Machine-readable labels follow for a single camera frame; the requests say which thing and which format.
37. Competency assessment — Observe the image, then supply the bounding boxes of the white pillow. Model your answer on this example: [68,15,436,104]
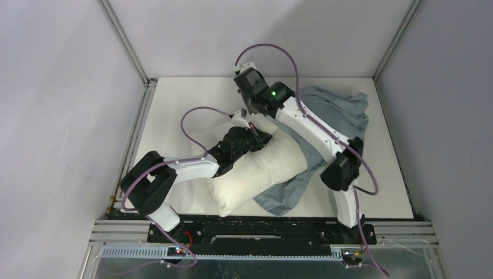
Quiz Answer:
[206,115,312,217]

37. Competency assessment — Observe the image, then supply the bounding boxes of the grey-blue pillowcase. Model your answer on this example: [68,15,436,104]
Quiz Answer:
[252,85,369,217]

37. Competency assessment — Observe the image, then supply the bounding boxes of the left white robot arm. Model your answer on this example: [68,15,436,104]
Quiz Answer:
[119,121,272,242]

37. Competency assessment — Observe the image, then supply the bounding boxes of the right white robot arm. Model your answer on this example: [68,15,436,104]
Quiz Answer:
[234,62,363,243]

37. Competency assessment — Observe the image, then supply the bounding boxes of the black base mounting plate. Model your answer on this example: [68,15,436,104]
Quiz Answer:
[169,214,377,257]

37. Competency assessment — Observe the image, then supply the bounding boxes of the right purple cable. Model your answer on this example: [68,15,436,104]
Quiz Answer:
[234,43,390,278]

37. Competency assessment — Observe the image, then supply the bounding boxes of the left aluminium frame post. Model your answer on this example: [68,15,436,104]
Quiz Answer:
[97,0,150,85]

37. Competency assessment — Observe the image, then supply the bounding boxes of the aluminium frame post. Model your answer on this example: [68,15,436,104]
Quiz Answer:
[372,0,423,83]
[97,0,150,85]

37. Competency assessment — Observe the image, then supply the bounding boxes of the grey slotted cable duct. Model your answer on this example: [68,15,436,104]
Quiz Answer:
[101,246,344,262]

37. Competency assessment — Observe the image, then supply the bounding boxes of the right aluminium frame post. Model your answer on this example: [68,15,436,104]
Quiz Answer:
[372,0,423,83]

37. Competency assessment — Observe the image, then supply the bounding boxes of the aluminium base frame rails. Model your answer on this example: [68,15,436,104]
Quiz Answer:
[80,77,450,278]

